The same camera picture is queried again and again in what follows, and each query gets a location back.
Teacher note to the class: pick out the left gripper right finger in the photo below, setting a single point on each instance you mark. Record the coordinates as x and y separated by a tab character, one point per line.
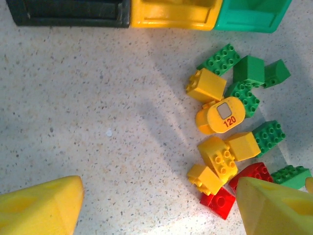
274	210

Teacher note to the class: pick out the yellow lego cube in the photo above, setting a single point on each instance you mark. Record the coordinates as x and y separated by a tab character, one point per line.
207	84
243	147
205	177

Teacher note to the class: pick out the black plastic bin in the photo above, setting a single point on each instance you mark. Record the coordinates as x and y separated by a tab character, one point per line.
68	12

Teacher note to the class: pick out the yellow plastic bin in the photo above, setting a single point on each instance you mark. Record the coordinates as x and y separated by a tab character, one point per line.
176	17

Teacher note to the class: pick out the small green sloped lego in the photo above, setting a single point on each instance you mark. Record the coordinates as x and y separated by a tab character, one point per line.
277	72

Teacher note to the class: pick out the green two-by-four lego brick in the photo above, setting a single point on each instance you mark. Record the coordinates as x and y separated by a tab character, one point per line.
247	99
291	176
270	134
221	58

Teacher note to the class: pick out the red two-by-four lego brick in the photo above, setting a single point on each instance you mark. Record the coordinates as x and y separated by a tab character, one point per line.
254	172

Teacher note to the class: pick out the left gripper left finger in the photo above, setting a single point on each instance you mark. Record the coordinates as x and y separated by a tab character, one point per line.
36	208

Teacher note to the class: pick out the small red lego brick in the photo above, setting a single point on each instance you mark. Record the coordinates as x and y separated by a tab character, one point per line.
218	202

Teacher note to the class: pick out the round yellow lego marked 120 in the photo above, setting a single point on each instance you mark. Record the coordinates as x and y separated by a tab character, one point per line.
227	115

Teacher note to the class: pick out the green plastic bin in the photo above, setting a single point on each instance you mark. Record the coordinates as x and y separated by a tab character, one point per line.
252	17

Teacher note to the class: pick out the green sloped lego brick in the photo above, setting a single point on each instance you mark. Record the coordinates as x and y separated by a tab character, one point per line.
249	68

